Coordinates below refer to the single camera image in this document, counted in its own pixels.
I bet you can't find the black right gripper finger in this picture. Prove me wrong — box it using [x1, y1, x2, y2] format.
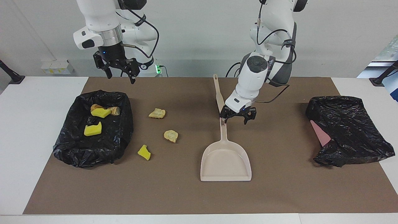
[124, 58, 140, 84]
[93, 51, 112, 79]

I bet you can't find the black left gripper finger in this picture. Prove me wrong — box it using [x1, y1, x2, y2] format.
[220, 107, 232, 123]
[243, 108, 257, 125]

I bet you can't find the beige hand brush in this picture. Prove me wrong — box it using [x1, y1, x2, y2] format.
[213, 74, 225, 114]

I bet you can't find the beige plastic dustpan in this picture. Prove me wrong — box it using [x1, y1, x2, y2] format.
[200, 118, 252, 182]

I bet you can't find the tan bread slice chunk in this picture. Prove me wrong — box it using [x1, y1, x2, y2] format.
[148, 108, 166, 119]
[164, 130, 179, 143]

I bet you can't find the yellow sponge piece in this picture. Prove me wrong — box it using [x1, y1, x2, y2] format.
[137, 144, 151, 161]
[84, 122, 102, 137]
[91, 108, 111, 118]

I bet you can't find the pink plastic bin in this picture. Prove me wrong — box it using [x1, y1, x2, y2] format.
[310, 120, 332, 147]

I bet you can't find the black bag lined bin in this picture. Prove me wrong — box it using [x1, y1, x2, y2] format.
[53, 90, 134, 168]

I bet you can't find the crumpled black trash bag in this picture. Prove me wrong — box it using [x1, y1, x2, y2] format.
[305, 96, 396, 168]

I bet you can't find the brown table mat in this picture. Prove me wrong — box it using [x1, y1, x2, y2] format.
[23, 77, 398, 215]

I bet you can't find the black clamp stand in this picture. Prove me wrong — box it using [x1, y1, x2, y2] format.
[0, 60, 25, 85]
[369, 61, 398, 86]

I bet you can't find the light blue panel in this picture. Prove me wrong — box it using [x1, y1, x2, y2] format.
[382, 73, 398, 102]

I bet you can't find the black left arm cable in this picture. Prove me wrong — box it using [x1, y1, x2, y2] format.
[257, 0, 297, 103]

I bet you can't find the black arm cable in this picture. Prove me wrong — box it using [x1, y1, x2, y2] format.
[257, 0, 297, 103]
[124, 6, 160, 59]

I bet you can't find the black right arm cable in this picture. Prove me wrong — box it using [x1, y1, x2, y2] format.
[124, 6, 160, 59]

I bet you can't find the black base cable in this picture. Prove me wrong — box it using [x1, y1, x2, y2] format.
[225, 62, 241, 77]

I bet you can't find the white wall socket box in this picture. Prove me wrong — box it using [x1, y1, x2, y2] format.
[41, 60, 74, 75]

